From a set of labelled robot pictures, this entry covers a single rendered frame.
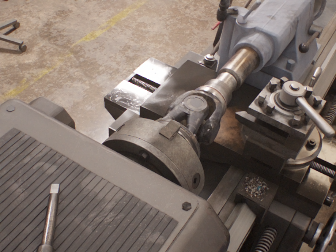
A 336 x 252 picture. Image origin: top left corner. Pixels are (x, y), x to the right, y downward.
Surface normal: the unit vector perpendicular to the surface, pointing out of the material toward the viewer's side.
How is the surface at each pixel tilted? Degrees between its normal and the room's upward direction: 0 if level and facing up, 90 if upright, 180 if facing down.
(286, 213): 0
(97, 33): 0
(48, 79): 0
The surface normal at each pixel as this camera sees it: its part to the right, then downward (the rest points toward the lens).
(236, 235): 0.57, -0.33
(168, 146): 0.38, -0.51
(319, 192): 0.08, -0.70
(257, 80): -0.52, 0.58
